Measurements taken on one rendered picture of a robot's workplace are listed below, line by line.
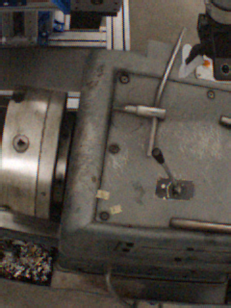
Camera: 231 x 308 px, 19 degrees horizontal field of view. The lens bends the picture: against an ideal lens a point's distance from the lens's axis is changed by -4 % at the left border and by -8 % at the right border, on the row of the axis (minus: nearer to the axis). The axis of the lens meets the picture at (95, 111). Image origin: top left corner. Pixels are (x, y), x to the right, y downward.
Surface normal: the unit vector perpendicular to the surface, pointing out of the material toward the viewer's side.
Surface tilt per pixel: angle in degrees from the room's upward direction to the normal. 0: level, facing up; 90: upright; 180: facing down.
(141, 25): 0
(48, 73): 0
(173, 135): 0
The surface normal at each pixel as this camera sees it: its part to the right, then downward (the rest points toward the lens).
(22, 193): -0.08, 0.54
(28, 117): 0.08, -0.53
